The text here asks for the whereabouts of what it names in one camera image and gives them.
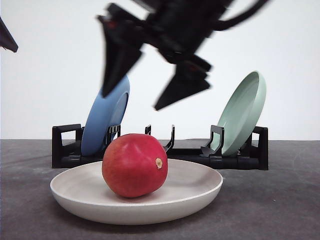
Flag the white plate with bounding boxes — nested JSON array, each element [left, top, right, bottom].
[[50, 159, 224, 225]]

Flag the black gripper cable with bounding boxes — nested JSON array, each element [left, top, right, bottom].
[[213, 0, 268, 31]]

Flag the green plate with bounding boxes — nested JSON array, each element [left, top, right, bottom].
[[221, 72, 267, 157]]

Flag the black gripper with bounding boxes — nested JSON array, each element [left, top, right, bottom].
[[98, 0, 233, 110]]

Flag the black plate rack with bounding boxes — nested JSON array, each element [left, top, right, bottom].
[[52, 124, 269, 170]]

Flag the blue plate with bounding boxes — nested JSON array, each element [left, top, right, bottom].
[[81, 76, 130, 157]]

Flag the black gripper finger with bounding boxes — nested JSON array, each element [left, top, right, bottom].
[[0, 16, 19, 53]]

